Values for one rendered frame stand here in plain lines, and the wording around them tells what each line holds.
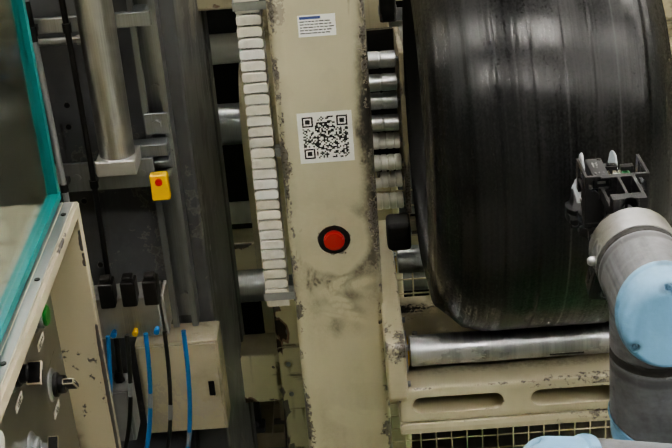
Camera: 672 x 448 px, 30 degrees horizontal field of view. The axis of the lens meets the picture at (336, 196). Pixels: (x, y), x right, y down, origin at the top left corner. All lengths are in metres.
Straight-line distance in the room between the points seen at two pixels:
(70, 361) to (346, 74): 0.52
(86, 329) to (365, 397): 0.53
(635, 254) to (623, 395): 0.14
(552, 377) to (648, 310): 0.64
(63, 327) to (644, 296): 0.72
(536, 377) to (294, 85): 0.54
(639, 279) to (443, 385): 0.65
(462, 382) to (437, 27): 0.53
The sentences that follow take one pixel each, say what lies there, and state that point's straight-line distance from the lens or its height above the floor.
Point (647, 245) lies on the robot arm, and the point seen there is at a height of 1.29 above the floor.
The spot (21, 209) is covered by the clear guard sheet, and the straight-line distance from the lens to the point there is 1.36.
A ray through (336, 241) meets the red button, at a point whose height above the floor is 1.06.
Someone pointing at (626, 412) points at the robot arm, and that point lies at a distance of 1.29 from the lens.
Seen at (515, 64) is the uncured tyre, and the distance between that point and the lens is 1.54.
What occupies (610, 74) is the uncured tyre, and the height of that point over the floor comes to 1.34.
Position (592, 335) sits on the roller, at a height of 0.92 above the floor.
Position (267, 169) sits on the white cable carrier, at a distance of 1.76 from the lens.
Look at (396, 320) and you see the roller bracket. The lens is 1.81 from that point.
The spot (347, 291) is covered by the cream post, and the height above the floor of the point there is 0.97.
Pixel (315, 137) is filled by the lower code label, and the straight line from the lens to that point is 1.73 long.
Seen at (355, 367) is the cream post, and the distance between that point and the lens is 1.90.
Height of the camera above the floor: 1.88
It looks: 25 degrees down
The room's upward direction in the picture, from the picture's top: 4 degrees counter-clockwise
